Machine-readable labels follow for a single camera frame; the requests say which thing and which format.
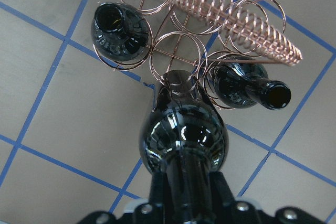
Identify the dark wine bottle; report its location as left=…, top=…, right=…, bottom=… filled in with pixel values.
left=139, top=70, right=228, bottom=223
left=212, top=55, right=291, bottom=110

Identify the copper wire wine rack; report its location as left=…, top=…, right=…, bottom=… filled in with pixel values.
left=92, top=0, right=302, bottom=110

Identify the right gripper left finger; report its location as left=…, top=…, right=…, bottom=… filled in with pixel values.
left=149, top=172, right=166, bottom=208

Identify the dark wine bottle in rack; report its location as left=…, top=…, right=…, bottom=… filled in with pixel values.
left=212, top=55, right=291, bottom=110

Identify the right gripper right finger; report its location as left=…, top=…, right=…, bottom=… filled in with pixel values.
left=209, top=172, right=235, bottom=206

